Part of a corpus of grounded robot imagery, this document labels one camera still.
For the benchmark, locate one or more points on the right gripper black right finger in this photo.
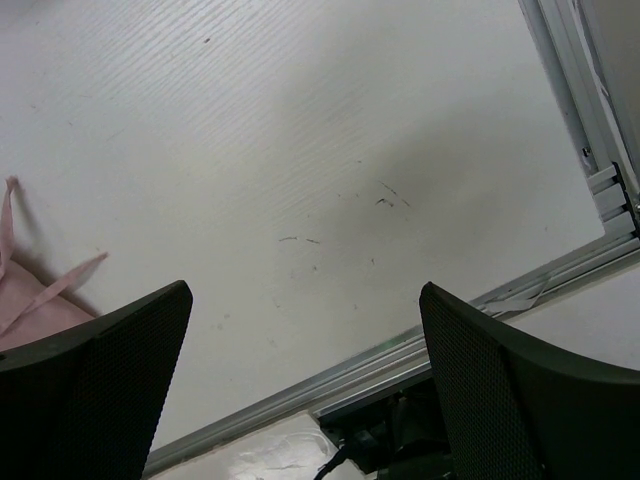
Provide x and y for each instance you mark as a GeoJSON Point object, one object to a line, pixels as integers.
{"type": "Point", "coordinates": [517, 407]}

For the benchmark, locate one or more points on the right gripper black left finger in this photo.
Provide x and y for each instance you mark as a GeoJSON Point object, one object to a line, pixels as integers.
{"type": "Point", "coordinates": [85, 403]}

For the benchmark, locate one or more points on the pink trousers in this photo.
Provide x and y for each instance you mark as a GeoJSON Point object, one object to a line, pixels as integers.
{"type": "Point", "coordinates": [31, 311]}

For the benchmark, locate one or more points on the aluminium table frame rail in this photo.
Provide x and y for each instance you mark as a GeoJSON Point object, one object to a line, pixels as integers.
{"type": "Point", "coordinates": [561, 34]}

